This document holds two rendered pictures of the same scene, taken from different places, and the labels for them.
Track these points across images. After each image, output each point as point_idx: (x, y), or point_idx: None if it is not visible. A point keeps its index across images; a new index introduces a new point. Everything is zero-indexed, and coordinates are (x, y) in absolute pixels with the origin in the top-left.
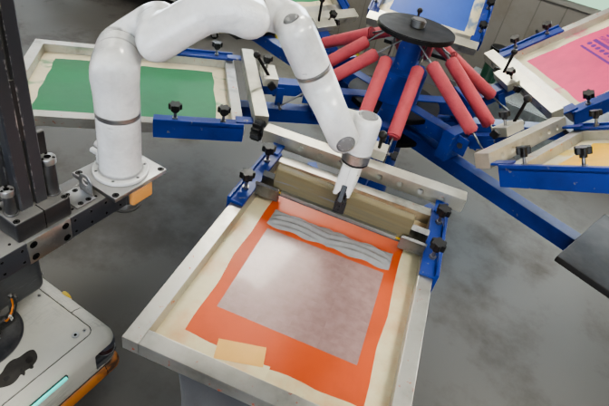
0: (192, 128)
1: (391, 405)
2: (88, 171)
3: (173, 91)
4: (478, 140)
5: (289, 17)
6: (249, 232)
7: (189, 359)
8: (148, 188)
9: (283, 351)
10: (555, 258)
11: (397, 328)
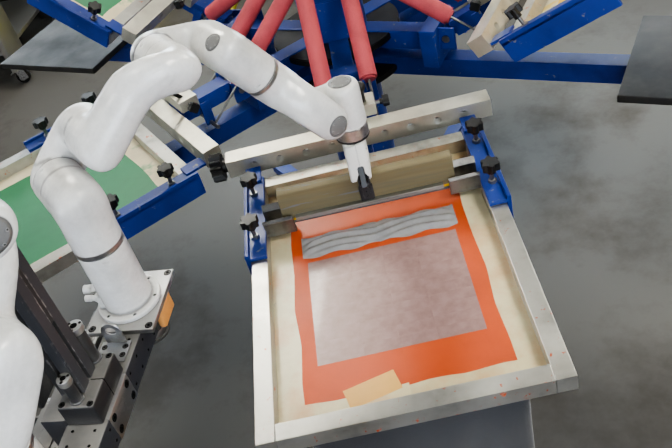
0: (143, 213)
1: (540, 337)
2: (100, 322)
3: None
4: (461, 21)
5: (210, 42)
6: (293, 279)
7: (332, 421)
8: (169, 300)
9: (410, 361)
10: (618, 99)
11: (502, 271)
